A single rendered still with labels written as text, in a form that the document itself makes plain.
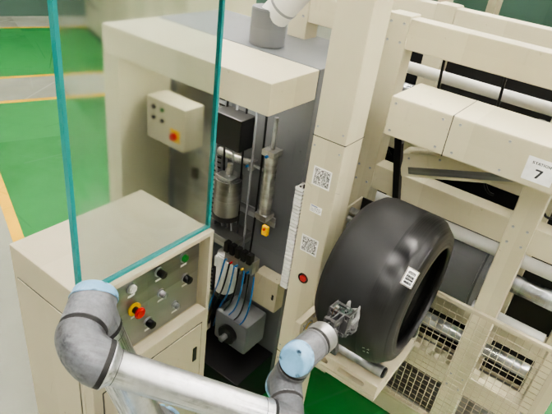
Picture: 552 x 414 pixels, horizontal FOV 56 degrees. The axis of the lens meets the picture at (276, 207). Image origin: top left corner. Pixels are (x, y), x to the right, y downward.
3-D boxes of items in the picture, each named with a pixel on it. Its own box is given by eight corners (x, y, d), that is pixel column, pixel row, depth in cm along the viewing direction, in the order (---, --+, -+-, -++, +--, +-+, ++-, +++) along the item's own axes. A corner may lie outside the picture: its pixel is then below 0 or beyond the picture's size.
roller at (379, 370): (309, 319, 207) (310, 324, 210) (302, 328, 205) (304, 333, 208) (388, 366, 190) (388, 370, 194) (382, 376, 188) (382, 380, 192)
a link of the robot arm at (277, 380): (263, 407, 145) (280, 382, 138) (262, 373, 154) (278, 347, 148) (293, 415, 147) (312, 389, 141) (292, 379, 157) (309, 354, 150)
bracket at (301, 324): (291, 339, 207) (295, 321, 202) (342, 292, 236) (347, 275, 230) (298, 343, 205) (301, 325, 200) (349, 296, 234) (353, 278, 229)
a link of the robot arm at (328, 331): (326, 362, 147) (298, 344, 152) (334, 354, 151) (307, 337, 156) (333, 338, 143) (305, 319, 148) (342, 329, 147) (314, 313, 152)
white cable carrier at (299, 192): (279, 285, 219) (295, 186, 194) (286, 280, 222) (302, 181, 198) (287, 290, 216) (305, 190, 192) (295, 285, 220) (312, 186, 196)
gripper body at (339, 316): (360, 310, 157) (340, 327, 147) (352, 333, 160) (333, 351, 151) (338, 298, 160) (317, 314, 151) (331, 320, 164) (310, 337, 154)
